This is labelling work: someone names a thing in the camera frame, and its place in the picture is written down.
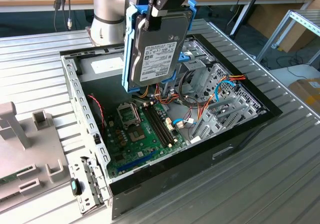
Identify orange yellow red power wire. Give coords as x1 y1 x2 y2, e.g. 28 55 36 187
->
196 74 248 121

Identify silver drive cage blue latches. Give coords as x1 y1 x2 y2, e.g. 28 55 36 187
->
174 36 213 96

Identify red black twisted wire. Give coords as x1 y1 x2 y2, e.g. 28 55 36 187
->
88 95 106 129

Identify grey power supply unit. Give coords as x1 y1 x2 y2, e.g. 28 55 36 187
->
78 53 136 109

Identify small cardboard box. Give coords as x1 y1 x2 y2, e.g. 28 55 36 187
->
288 77 320 114

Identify short blue wire white plug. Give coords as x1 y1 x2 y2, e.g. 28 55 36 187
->
173 118 187 129

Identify black case fan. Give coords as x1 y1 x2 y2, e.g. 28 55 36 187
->
87 93 107 137

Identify black latch teal tab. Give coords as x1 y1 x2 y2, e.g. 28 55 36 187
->
69 177 85 197

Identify hard disk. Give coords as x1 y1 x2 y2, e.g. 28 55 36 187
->
121 0 197 94

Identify green motherboard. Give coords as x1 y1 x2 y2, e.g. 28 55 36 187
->
104 100 188 178

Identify black open PC case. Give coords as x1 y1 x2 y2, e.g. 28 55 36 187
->
59 33 284 221

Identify CPU socket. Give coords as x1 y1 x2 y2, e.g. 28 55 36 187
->
116 102 141 129

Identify thick black cable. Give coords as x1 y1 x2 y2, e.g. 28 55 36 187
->
177 71 201 108

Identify large cardboard box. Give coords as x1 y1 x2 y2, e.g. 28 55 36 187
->
247 5 316 53

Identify silver expansion slot bracket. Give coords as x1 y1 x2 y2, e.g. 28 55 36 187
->
67 156 112 214

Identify green RAM stick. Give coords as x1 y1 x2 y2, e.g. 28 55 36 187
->
0 167 35 184

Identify black tripod stand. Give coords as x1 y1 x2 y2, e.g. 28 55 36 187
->
229 0 266 37

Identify aluminium frame shelf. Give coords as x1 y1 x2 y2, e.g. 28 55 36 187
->
256 8 320 67

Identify silver disk bay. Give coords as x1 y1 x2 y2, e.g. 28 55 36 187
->
189 95 267 144

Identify yellow black wire bundle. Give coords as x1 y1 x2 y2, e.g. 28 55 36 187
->
138 86 154 99

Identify square motherboard chipset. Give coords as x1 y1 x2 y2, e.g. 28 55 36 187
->
128 129 146 144

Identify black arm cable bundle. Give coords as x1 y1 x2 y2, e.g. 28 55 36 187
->
53 0 74 31

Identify orange red wire bundle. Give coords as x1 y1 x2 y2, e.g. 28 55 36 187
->
149 83 181 104

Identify grey parts rack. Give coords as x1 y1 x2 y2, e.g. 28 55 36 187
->
0 101 73 213

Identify black RAM slot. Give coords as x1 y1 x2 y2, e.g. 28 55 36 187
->
149 104 176 145
146 104 174 147
152 103 178 143
143 105 172 148

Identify blue data wire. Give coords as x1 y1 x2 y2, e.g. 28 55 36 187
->
213 80 241 103

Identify blue expansion slot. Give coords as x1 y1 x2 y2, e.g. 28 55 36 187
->
116 150 158 173

